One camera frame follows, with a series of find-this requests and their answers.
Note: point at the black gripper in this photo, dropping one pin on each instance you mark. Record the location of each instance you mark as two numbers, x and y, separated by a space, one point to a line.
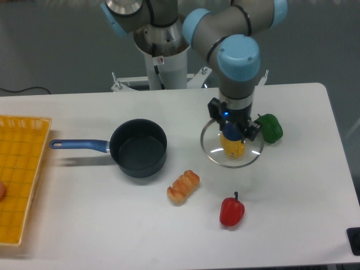
240 118

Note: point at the glass lid blue knob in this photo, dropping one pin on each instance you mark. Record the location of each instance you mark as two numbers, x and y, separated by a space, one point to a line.
211 146

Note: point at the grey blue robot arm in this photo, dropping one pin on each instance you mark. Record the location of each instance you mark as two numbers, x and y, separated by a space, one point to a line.
126 17

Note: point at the yellow bell pepper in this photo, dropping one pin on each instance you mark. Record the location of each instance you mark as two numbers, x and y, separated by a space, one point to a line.
233 149

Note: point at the green bell pepper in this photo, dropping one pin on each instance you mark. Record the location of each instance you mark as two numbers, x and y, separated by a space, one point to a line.
271 128

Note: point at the red bell pepper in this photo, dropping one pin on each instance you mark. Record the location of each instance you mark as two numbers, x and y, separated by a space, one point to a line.
232 211

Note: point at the toy bread loaf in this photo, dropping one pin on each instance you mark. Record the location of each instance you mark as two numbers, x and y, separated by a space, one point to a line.
183 187

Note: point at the black table corner device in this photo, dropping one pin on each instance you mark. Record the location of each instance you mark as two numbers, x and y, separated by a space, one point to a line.
354 239

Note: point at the yellow woven basket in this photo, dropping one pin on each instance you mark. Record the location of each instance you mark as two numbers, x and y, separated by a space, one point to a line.
23 142

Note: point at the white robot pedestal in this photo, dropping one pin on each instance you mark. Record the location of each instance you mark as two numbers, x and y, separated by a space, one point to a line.
225 43

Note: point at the dark saucepan blue handle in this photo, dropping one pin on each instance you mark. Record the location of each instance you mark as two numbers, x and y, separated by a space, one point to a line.
138 146

